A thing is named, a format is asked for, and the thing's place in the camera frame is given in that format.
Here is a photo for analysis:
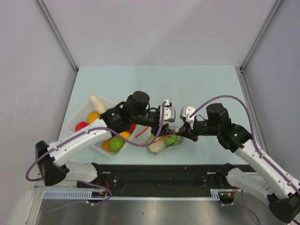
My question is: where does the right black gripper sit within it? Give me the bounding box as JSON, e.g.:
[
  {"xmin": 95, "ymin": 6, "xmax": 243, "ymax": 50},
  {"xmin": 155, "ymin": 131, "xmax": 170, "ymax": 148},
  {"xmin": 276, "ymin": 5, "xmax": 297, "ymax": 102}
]
[{"xmin": 175, "ymin": 116, "xmax": 219, "ymax": 142}]

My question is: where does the clear zip top bag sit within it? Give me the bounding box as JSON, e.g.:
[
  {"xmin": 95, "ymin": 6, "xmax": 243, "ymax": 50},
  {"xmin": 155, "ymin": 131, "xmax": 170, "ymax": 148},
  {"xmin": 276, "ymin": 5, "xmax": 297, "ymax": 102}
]
[{"xmin": 135, "ymin": 127, "xmax": 187, "ymax": 155}]

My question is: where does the toy green watermelon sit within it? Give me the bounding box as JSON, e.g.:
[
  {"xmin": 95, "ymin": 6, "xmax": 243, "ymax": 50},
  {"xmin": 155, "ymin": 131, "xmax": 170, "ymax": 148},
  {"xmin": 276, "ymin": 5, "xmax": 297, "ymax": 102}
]
[{"xmin": 163, "ymin": 135, "xmax": 181, "ymax": 147}]

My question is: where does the toy green cabbage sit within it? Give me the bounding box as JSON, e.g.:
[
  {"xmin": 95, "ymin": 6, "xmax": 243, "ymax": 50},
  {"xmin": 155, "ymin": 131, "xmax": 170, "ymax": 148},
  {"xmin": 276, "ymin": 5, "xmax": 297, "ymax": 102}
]
[{"xmin": 147, "ymin": 139, "xmax": 166, "ymax": 154}]

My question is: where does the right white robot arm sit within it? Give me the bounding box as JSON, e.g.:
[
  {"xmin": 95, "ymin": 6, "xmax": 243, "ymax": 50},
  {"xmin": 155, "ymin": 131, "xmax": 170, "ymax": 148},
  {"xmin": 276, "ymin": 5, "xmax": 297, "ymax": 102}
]
[{"xmin": 179, "ymin": 103, "xmax": 300, "ymax": 224}]

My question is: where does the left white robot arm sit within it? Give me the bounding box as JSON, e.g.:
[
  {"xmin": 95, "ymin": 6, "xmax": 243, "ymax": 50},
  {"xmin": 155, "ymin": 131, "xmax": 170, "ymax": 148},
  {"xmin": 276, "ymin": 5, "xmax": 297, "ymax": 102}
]
[{"xmin": 36, "ymin": 91, "xmax": 175, "ymax": 188}]

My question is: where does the toy red bell pepper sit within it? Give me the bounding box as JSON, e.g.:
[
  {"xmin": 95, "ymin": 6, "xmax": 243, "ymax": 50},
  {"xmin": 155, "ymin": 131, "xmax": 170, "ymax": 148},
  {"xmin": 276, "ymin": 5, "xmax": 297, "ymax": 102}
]
[{"xmin": 128, "ymin": 124, "xmax": 136, "ymax": 133}]

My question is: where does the toy yellow orange mango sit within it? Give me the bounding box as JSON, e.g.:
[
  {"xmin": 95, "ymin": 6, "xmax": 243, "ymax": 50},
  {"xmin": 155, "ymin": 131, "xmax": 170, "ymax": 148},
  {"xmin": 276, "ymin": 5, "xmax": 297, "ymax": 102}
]
[{"xmin": 118, "ymin": 131, "xmax": 131, "ymax": 140}]

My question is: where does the toy green lime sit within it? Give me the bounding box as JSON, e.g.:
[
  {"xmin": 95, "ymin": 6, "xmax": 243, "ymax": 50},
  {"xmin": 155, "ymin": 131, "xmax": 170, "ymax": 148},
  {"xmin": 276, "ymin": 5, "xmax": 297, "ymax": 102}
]
[{"xmin": 109, "ymin": 136, "xmax": 125, "ymax": 152}]

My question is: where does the toy small orange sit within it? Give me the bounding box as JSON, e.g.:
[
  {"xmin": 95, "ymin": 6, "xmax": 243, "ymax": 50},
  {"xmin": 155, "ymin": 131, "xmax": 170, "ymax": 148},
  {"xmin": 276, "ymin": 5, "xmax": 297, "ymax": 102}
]
[{"xmin": 101, "ymin": 139, "xmax": 112, "ymax": 152}]

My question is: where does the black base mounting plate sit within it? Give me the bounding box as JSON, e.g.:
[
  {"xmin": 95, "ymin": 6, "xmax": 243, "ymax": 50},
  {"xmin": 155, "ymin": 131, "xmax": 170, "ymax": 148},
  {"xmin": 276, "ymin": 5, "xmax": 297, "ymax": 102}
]
[{"xmin": 76, "ymin": 165, "xmax": 238, "ymax": 198}]

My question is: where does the toy white radish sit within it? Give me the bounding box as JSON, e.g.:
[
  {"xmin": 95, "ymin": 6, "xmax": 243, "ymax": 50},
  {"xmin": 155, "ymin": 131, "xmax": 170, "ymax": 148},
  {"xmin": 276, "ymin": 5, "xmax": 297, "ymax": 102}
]
[{"xmin": 90, "ymin": 95, "xmax": 106, "ymax": 116}]

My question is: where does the toy red apple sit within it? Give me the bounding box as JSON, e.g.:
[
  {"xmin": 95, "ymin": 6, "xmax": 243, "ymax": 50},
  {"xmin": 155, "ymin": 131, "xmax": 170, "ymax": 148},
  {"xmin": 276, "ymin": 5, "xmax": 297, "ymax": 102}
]
[{"xmin": 75, "ymin": 121, "xmax": 89, "ymax": 132}]

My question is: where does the white plastic basket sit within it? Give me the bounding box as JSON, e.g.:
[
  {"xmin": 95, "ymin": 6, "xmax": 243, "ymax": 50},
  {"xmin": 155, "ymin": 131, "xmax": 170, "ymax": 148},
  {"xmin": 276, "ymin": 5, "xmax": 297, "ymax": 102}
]
[{"xmin": 65, "ymin": 97, "xmax": 132, "ymax": 157}]

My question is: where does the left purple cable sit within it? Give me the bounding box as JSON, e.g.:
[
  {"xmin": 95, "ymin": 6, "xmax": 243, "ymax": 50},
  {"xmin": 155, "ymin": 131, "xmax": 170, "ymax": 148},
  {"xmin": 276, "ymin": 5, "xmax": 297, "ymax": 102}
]
[{"xmin": 25, "ymin": 100, "xmax": 167, "ymax": 213}]

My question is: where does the purple cable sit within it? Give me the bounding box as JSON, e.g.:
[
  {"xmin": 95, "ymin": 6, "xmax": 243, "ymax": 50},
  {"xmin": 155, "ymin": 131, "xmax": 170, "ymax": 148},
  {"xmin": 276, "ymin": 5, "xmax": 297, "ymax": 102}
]
[
  {"xmin": 188, "ymin": 95, "xmax": 300, "ymax": 223},
  {"xmin": 25, "ymin": 100, "xmax": 167, "ymax": 213}
]

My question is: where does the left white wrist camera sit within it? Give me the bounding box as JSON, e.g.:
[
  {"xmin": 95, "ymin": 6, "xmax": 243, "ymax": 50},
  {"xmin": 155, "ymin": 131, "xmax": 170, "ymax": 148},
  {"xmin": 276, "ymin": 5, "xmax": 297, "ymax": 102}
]
[{"xmin": 162, "ymin": 99, "xmax": 176, "ymax": 122}]

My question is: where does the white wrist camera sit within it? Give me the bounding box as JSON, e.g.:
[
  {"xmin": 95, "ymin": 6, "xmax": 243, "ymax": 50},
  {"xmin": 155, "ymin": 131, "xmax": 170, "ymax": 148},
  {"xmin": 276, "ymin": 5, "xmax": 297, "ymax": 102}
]
[
  {"xmin": 180, "ymin": 106, "xmax": 195, "ymax": 129},
  {"xmin": 162, "ymin": 99, "xmax": 176, "ymax": 122}
]

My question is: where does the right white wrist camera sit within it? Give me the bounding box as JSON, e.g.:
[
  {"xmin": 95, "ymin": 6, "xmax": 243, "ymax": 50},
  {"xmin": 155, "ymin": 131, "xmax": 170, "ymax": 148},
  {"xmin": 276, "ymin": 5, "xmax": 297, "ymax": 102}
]
[{"xmin": 180, "ymin": 106, "xmax": 195, "ymax": 129}]

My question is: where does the blue slotted cable duct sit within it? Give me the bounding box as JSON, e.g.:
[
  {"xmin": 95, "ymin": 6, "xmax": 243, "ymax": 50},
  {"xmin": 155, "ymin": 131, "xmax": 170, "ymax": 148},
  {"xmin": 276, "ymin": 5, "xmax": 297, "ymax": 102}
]
[{"xmin": 43, "ymin": 189, "xmax": 236, "ymax": 201}]

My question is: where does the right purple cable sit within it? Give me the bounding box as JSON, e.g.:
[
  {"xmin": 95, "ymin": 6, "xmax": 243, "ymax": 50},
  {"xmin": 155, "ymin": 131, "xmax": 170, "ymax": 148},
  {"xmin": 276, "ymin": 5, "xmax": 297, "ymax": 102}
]
[{"xmin": 188, "ymin": 95, "xmax": 300, "ymax": 223}]

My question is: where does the aluminium frame rail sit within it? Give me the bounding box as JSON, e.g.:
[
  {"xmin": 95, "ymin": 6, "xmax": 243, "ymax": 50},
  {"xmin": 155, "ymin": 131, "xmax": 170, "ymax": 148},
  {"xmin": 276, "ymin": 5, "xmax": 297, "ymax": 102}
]
[{"xmin": 33, "ymin": 182, "xmax": 289, "ymax": 191}]

